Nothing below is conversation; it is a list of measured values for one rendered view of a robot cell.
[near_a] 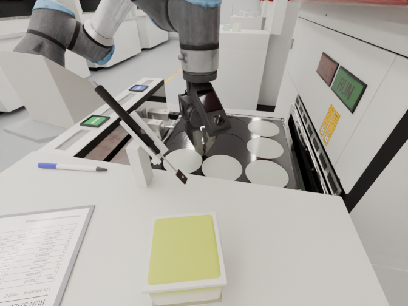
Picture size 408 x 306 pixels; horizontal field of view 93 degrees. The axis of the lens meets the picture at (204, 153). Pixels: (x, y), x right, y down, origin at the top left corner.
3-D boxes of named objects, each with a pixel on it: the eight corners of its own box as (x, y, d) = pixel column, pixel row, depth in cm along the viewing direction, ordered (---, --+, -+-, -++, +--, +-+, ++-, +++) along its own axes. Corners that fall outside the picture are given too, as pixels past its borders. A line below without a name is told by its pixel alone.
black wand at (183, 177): (86, 85, 25) (91, 81, 24) (93, 82, 26) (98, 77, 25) (182, 185, 33) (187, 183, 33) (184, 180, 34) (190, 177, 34)
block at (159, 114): (171, 116, 73) (170, 109, 71) (168, 121, 71) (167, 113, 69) (152, 114, 75) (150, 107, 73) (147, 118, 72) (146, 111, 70)
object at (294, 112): (289, 125, 74) (296, 102, 68) (318, 231, 40) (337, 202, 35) (284, 125, 75) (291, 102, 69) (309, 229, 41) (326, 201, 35)
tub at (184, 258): (214, 239, 27) (215, 209, 23) (223, 306, 21) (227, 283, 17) (159, 244, 26) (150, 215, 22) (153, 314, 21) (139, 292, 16)
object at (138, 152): (173, 177, 36) (164, 112, 28) (166, 193, 33) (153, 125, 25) (142, 172, 37) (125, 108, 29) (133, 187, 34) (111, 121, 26)
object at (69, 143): (167, 108, 93) (163, 78, 84) (93, 199, 50) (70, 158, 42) (149, 106, 94) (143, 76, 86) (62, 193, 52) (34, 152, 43)
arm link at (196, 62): (226, 48, 36) (184, 53, 33) (224, 74, 38) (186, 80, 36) (209, 42, 41) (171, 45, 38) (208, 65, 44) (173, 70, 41)
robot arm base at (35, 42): (-1, 50, 65) (8, 22, 66) (42, 71, 80) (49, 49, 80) (36, 57, 63) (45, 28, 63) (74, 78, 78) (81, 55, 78)
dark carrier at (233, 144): (281, 121, 67) (282, 120, 67) (299, 200, 41) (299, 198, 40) (186, 112, 73) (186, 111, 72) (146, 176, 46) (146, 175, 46)
